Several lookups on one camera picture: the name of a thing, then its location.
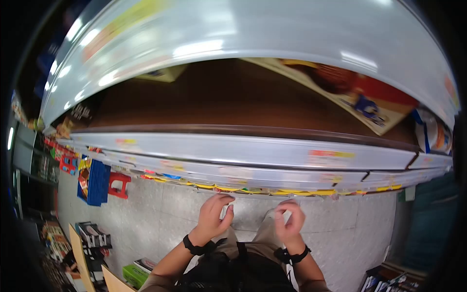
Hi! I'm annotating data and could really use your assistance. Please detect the person's left hand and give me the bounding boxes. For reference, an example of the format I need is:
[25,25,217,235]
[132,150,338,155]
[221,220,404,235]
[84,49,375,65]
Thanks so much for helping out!
[188,193,236,247]

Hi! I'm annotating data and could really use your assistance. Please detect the person's right hand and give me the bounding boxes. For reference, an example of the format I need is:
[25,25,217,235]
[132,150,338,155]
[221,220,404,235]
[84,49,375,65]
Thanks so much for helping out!
[274,199,307,253]

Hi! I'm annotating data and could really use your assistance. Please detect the person's left fingers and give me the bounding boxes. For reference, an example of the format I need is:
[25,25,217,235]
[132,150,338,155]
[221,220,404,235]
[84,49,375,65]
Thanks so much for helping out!
[203,193,236,219]

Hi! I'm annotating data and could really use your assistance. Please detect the person's right thumb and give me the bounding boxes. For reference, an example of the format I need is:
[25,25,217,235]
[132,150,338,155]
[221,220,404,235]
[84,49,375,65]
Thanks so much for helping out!
[274,210,287,235]

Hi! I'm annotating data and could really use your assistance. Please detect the person's right fingers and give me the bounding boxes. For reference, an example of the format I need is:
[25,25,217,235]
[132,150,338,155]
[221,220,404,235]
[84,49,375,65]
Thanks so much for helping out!
[276,199,306,228]

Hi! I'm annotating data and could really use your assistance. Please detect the person's left thumb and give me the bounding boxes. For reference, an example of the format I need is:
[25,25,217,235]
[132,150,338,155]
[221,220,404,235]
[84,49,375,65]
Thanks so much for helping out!
[220,204,235,229]

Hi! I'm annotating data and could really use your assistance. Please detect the person's legs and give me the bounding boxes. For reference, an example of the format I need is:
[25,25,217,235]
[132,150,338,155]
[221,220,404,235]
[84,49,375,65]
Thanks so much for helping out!
[215,208,293,260]

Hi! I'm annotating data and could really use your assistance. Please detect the black wrist band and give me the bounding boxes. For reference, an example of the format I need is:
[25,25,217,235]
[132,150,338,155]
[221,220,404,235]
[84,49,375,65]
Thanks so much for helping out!
[182,234,216,256]
[274,245,312,266]

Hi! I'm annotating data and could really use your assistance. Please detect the full shop shelf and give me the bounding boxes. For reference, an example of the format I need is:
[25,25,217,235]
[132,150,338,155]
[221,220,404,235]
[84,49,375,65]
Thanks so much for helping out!
[39,0,461,201]

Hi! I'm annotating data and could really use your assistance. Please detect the person's body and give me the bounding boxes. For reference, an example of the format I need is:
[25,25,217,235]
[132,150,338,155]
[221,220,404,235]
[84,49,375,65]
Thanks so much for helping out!
[138,239,333,292]

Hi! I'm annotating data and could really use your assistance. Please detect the red plastic stool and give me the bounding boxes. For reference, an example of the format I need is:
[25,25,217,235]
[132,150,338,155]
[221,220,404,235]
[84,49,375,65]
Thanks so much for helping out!
[108,172,131,200]

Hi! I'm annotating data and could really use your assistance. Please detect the green carton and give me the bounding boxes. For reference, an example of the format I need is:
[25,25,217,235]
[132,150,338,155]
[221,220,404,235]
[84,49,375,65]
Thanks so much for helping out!
[122,264,151,290]

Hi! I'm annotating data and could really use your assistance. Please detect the low shelf of goods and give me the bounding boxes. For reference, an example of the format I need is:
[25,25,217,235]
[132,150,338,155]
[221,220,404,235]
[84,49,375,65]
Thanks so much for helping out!
[359,261,428,292]

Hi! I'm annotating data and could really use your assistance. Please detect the blue plastic crate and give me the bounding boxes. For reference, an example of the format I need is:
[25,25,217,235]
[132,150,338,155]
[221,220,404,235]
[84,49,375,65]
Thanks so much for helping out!
[77,158,111,207]

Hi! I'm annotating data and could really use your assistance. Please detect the stack of dark boxes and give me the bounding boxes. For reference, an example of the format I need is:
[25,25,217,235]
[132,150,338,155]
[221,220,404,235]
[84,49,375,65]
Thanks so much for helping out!
[75,221,113,257]

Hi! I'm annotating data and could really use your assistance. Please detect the brown cardboard sheet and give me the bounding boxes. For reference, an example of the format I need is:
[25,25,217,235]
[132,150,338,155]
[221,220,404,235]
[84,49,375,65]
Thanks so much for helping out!
[101,264,136,292]
[68,223,96,292]

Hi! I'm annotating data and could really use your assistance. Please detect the teal cabinet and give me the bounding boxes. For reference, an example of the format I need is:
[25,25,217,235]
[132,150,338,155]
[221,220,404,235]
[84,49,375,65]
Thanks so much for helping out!
[401,174,461,271]

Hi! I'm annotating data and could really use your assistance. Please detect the dark display shelf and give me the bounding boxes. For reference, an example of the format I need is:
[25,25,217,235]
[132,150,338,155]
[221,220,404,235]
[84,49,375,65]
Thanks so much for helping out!
[10,91,61,221]

